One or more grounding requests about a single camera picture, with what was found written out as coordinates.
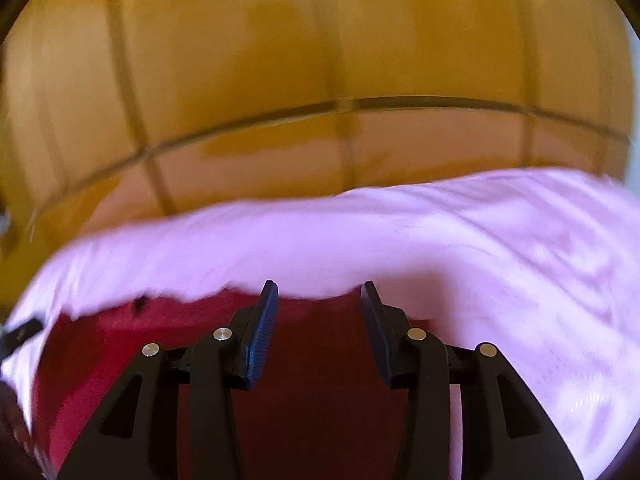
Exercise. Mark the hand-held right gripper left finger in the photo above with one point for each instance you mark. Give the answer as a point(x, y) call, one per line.
point(262, 332)

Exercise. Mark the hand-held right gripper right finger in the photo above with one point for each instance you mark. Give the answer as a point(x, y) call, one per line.
point(375, 332)

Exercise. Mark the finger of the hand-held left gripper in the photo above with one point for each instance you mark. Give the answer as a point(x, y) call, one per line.
point(20, 335)

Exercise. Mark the dark red long-sleeved shirt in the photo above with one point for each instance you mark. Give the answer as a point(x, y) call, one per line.
point(320, 410)

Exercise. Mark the pink dotted bed sheet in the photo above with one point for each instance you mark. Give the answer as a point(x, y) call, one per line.
point(400, 230)

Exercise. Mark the wooden panelled wardrobe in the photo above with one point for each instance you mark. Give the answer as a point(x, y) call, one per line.
point(300, 35)

